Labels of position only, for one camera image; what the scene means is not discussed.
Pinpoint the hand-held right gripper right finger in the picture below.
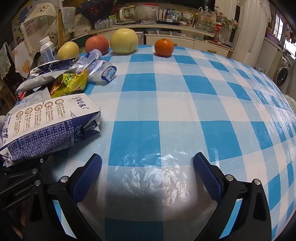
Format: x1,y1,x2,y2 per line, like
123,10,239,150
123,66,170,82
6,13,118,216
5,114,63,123
193,153,272,241

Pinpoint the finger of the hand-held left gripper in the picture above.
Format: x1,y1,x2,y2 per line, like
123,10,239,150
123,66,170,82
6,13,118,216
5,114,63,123
0,156,50,210

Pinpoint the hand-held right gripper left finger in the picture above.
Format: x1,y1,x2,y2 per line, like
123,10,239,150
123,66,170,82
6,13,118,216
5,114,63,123
22,153,102,241

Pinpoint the crushed blue white milk carton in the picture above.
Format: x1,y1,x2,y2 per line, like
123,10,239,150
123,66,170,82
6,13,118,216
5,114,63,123
0,94,102,168

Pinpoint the yellow snack wrapper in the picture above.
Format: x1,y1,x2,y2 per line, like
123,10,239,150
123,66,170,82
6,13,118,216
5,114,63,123
50,69,89,99

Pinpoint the blue white foil wrapper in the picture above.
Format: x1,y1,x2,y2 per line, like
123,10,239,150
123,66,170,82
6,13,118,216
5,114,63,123
16,58,77,93

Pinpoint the small white plastic bottle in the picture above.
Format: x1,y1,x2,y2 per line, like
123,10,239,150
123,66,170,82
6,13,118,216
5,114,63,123
87,59,117,84

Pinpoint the blue white packet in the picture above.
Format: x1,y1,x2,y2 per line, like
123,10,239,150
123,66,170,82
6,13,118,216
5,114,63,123
76,49,102,67

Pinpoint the blue checked tablecloth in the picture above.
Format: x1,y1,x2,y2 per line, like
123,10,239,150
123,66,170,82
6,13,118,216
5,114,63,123
0,44,296,241

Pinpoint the orange print table cloth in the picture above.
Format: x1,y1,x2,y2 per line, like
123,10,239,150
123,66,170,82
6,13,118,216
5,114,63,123
11,40,35,79

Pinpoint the yellow pear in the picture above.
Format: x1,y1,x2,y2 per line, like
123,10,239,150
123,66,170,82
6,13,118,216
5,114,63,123
57,42,80,61

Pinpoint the silver washing machine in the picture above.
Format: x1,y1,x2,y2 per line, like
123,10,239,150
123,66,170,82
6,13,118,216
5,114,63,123
274,54,292,88

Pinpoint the white milk bottle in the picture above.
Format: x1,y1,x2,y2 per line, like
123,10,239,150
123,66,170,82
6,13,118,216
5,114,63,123
39,37,57,63

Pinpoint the red apple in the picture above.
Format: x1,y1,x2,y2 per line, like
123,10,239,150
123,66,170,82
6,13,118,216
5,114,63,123
85,35,110,55

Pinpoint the orange tangerine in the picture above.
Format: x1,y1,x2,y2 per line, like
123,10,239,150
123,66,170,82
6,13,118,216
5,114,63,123
154,38,174,57

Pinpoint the white sideboard cabinet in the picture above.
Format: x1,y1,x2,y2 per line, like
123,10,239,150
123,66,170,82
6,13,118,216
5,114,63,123
89,23,234,58

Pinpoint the small yellow apple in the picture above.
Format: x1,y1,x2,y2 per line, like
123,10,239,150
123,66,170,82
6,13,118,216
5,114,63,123
110,28,139,55

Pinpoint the white curtain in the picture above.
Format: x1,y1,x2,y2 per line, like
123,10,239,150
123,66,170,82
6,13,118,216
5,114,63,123
231,0,272,70

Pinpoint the light wooden chair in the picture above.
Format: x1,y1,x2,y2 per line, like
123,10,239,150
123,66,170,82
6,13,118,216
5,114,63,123
57,7,77,45

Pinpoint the printed clear plastic bag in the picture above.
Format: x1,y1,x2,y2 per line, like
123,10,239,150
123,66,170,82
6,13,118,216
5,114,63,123
195,7,217,31

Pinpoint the cream mesh food cover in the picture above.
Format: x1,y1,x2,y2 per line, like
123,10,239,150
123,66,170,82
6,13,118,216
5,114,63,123
22,0,59,39

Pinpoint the white electric kettle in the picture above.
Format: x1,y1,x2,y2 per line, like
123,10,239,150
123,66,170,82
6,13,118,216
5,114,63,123
116,7,137,24

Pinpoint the dark blue flower bouquet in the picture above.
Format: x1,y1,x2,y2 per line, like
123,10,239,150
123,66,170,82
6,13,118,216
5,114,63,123
77,0,115,18

